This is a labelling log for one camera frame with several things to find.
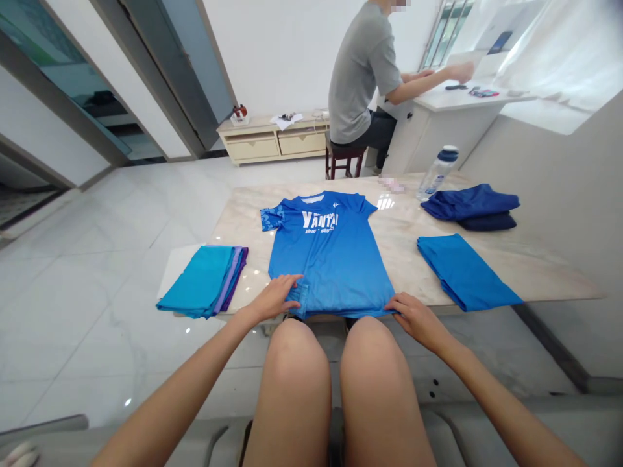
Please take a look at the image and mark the person's right fingers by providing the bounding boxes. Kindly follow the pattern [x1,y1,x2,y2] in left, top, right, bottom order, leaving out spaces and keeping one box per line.
[384,292,412,315]

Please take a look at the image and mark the white desk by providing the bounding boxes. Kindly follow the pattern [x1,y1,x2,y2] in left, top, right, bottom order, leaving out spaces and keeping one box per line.
[377,80,539,176]

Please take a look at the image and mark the person's legs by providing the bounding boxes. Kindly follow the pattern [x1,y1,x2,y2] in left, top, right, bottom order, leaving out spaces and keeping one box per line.
[243,316,439,467]

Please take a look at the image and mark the dark red wooden stool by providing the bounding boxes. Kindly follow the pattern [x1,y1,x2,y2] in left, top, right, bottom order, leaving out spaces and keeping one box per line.
[324,138,366,181]

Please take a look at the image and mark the person's left hand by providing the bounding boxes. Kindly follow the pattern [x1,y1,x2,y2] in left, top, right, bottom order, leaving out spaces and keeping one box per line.
[247,274,304,324]

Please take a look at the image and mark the barred window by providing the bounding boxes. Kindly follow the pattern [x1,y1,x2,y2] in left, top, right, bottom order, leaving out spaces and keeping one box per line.
[421,0,470,70]

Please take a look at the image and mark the cream low drawer cabinet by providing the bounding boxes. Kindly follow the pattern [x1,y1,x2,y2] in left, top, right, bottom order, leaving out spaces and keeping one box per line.
[216,104,332,169]

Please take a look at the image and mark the person's left fingers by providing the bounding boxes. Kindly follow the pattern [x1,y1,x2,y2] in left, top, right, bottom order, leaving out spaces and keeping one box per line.
[272,274,304,296]

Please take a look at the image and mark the stack of teal and purple cloths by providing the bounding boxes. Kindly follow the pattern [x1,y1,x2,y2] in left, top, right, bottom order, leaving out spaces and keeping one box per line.
[155,245,250,320]

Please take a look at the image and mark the person's right hand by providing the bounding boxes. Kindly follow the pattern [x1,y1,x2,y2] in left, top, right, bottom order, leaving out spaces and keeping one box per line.
[384,291,456,353]

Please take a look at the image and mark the folded bright blue garment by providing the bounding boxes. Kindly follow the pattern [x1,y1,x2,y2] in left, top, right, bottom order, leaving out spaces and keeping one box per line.
[416,233,524,313]

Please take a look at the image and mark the clear water bottle blue cap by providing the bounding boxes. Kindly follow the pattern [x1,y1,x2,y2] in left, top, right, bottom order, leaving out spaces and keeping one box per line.
[415,145,460,203]

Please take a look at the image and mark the blue printed t-shirt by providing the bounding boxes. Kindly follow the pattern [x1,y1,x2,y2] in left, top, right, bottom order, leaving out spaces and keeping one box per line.
[259,190,396,322]

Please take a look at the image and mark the pile of dark blue clothes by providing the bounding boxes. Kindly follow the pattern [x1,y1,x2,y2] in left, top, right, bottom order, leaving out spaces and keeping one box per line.
[420,183,520,232]

